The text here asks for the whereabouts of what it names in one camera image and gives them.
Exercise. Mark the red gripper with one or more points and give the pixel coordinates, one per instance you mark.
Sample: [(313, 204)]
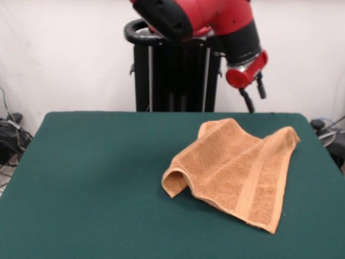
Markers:
[(240, 78)]

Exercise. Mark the orange terry towel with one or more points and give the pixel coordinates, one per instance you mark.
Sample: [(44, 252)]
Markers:
[(229, 167)]

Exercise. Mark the small black device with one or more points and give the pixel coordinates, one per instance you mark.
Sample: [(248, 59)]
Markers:
[(318, 123)]

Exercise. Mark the black bulky object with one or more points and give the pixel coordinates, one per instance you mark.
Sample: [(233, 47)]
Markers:
[(338, 153)]

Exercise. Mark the dark green table cloth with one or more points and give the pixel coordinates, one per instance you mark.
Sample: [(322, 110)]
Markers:
[(67, 162)]

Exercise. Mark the black power adapter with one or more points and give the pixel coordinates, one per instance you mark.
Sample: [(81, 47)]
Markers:
[(16, 116)]

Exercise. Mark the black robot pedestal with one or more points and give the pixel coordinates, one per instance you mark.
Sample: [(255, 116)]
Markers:
[(175, 81)]

